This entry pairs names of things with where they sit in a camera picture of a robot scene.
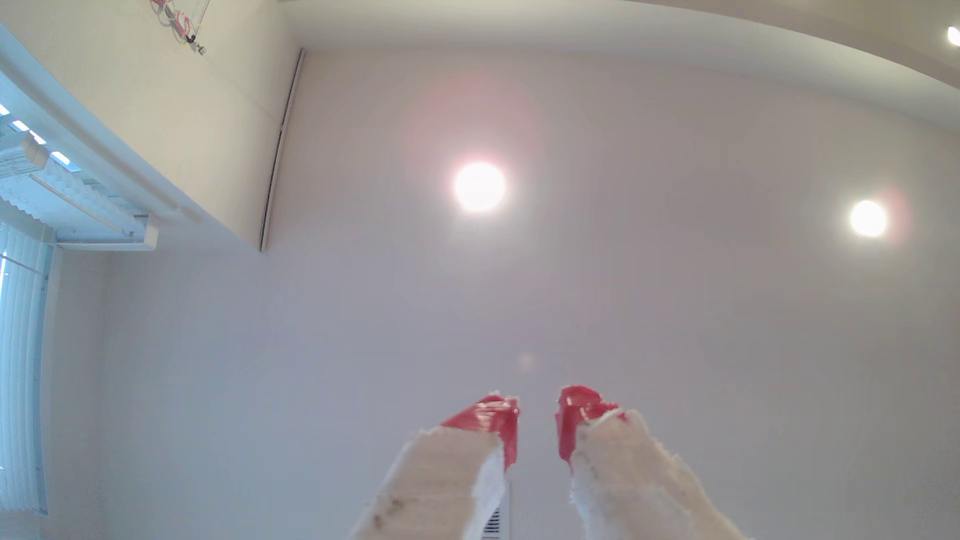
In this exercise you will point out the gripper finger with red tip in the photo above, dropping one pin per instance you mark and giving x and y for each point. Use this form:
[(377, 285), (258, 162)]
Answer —
[(442, 480), (637, 487)]

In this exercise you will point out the round ceiling light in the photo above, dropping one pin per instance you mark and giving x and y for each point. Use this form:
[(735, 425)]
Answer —
[(480, 187), (868, 218), (954, 36)]

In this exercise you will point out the white vertical window blinds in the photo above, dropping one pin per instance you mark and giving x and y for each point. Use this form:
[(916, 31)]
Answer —
[(22, 375)]

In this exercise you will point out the white window cornice beam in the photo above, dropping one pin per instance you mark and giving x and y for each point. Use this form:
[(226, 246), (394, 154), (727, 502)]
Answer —
[(97, 142)]

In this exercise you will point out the dark wall trim strip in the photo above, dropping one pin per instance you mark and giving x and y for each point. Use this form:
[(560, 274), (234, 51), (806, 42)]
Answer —
[(279, 150)]

